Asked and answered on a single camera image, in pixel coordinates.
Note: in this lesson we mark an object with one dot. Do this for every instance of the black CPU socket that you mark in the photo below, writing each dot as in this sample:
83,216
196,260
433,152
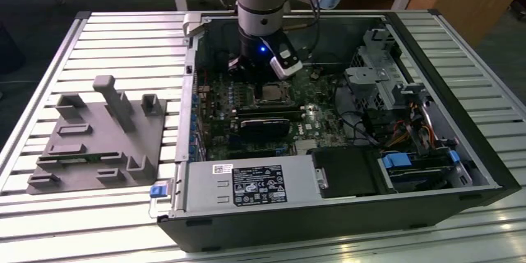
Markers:
257,101

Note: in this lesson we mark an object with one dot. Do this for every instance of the round silver coin battery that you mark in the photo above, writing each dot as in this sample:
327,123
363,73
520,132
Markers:
314,74

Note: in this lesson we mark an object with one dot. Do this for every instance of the black graphics card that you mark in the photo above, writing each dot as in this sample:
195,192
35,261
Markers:
265,129

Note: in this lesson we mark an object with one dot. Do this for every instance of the green motherboard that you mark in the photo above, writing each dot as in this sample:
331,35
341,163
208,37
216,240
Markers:
325,112

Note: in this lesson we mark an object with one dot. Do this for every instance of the perforated metal disk cage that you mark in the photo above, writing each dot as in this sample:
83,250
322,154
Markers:
370,75

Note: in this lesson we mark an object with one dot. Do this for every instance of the silver chipset heat sink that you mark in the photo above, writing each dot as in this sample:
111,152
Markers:
305,146

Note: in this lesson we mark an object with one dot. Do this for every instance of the black drive bay box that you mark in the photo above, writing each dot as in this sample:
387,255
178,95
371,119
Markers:
345,170

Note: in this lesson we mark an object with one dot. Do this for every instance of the silver power supply unit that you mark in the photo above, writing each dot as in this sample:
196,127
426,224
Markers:
206,189

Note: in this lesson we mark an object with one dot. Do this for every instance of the grey parts rack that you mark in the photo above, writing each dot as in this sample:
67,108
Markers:
103,139

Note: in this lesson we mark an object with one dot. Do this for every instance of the blue disk carrier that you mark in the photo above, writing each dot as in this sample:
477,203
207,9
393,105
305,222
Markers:
397,161

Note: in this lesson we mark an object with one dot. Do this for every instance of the blue case latch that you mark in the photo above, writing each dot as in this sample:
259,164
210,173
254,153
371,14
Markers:
159,191

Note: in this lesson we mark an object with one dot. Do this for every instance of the green RAM stick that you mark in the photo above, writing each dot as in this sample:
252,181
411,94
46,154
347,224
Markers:
78,158

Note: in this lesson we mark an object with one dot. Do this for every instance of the black silver PC case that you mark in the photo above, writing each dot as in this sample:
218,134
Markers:
287,229

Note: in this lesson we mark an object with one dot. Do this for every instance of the blue plastic clip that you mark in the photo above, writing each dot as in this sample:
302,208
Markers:
454,156

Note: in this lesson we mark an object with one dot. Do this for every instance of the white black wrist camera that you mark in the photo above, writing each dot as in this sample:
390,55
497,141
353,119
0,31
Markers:
286,61

